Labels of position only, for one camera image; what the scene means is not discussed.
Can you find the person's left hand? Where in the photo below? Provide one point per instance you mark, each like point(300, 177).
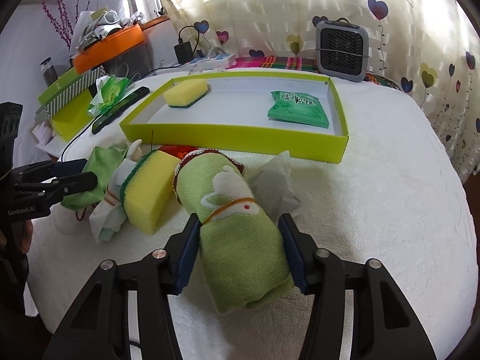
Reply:
point(24, 237)

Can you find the yellow-green shallow box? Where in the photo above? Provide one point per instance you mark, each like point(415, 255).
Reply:
point(232, 139)

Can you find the black smartphone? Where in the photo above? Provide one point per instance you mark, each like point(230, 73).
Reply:
point(123, 107)

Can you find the dark glass jar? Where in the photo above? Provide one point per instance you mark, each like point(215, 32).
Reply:
point(47, 71)

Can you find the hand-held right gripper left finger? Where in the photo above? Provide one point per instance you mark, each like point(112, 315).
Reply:
point(189, 252)

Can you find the plain green cloth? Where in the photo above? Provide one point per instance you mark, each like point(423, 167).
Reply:
point(100, 160)

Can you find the green tissue packet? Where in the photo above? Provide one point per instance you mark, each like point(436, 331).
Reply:
point(108, 92)

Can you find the yellow-green box lid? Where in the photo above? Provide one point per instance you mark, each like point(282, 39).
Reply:
point(71, 122)

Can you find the green rabbit towel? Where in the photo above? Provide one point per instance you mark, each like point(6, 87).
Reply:
point(232, 240)

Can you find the white towel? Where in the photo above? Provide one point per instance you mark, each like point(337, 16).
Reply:
point(113, 185)

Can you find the yellow green sponge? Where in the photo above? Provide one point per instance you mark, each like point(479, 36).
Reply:
point(185, 92)
point(146, 195)

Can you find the pink flower branches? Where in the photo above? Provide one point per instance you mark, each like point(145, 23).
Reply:
point(62, 18)

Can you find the green striped box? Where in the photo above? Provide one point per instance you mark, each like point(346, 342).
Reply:
point(65, 88)

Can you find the green tea packet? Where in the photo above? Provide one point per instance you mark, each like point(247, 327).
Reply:
point(298, 109)

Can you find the heart print curtain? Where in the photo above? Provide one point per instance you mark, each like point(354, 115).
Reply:
point(285, 3)

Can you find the pile of white packaging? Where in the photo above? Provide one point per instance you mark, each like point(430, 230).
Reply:
point(101, 20)

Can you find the plaid blanket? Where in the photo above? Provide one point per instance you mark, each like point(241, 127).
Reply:
point(277, 62)

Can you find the white power strip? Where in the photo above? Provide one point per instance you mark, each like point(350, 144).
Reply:
point(217, 59)

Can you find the orange box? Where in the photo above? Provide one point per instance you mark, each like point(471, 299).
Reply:
point(108, 47)

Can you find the black power adapter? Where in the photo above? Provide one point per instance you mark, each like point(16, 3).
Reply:
point(183, 52)

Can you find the dark doodled panel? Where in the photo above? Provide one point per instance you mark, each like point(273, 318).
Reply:
point(129, 58)

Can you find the red pouch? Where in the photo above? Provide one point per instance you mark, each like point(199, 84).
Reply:
point(176, 150)

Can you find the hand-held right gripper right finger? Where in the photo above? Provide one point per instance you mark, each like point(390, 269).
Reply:
point(291, 255)

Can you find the grey space heater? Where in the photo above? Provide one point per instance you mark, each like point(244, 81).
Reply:
point(343, 50)

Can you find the grey tea bag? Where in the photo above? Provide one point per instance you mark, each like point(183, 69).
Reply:
point(273, 191)

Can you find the white fluffy table cover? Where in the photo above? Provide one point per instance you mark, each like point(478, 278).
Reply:
point(382, 202)

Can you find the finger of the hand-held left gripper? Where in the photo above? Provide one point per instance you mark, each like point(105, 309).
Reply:
point(56, 168)
point(75, 184)

